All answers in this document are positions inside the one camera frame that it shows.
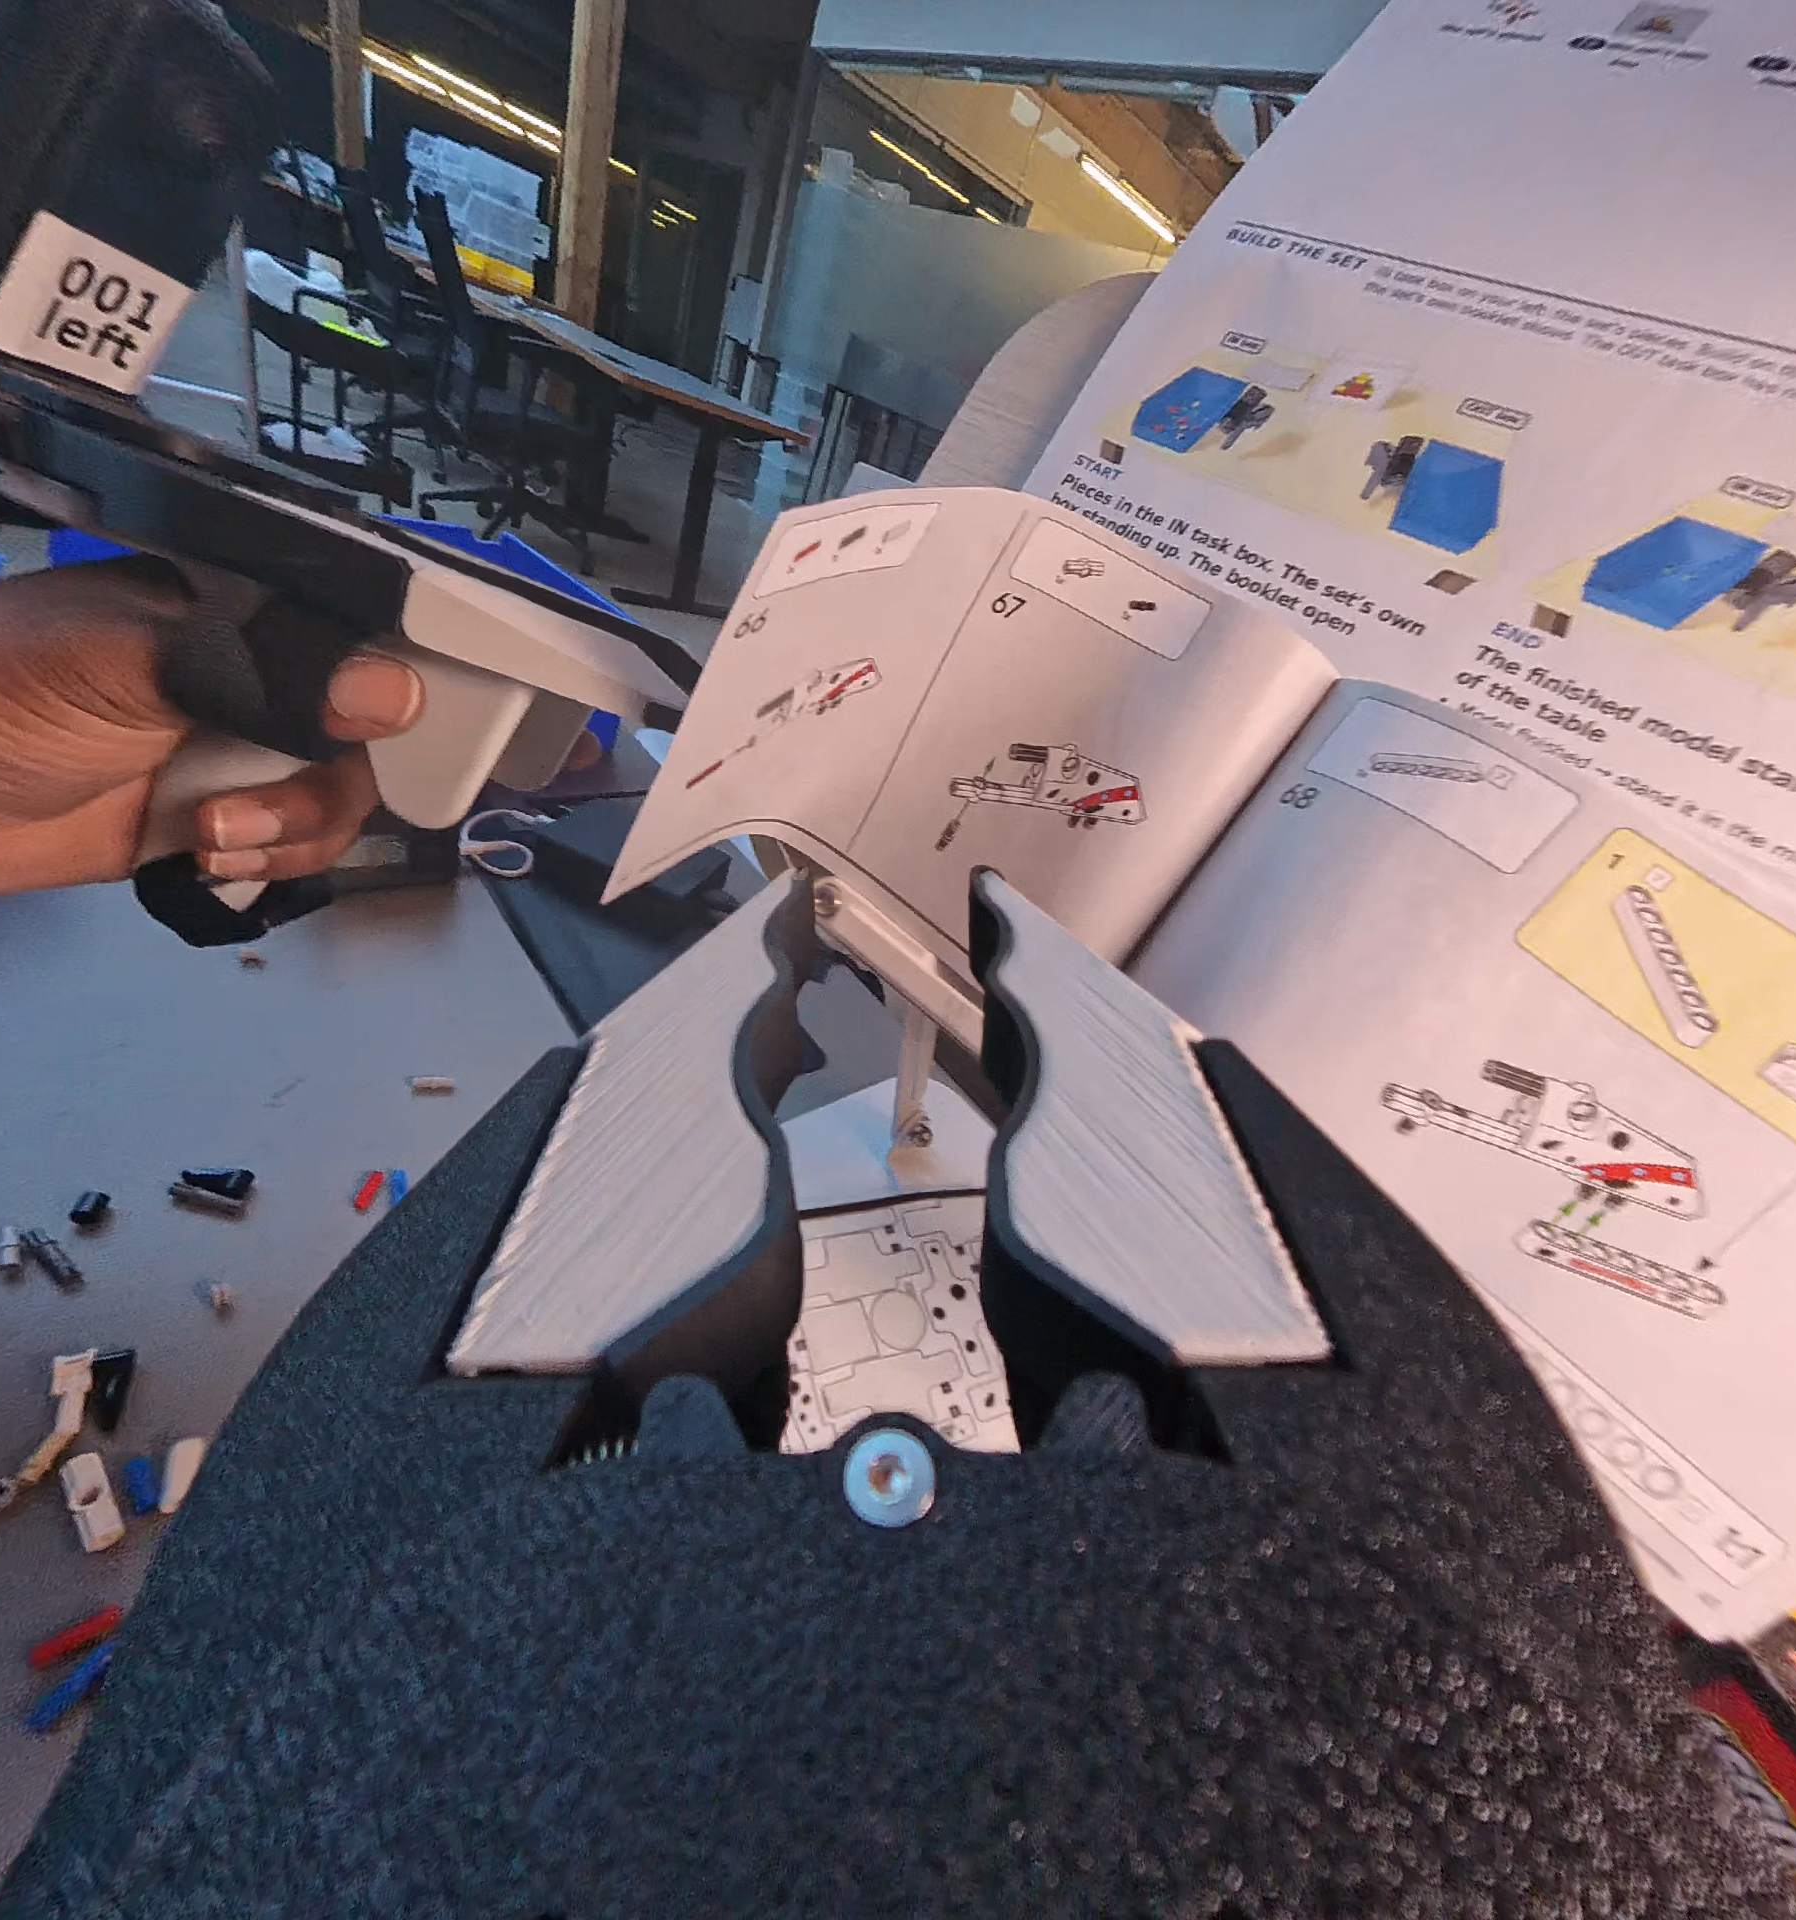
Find white sheet with blue pictures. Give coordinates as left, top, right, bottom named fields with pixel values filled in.
left=924, top=0, right=1796, bottom=723

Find person's left hand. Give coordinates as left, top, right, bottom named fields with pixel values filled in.
left=0, top=557, right=425, bottom=902

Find wooden background desk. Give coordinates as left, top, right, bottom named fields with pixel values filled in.
left=448, top=286, right=815, bottom=617

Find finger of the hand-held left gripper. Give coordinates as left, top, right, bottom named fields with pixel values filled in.
left=388, top=535, right=707, bottom=715

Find Lego instruction booklet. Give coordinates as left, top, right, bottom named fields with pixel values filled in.
left=603, top=481, right=1796, bottom=1646

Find scattered small building pieces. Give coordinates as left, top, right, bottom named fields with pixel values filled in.
left=0, top=1067, right=425, bottom=1742

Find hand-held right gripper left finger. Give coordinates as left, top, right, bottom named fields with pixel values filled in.
left=442, top=872, right=834, bottom=1382

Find grey desk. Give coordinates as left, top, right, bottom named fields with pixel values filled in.
left=0, top=840, right=840, bottom=1920

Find wooden pillar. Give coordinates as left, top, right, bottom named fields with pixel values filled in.
left=547, top=0, right=632, bottom=332

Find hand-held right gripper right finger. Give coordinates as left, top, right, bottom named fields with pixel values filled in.
left=968, top=872, right=1335, bottom=1377

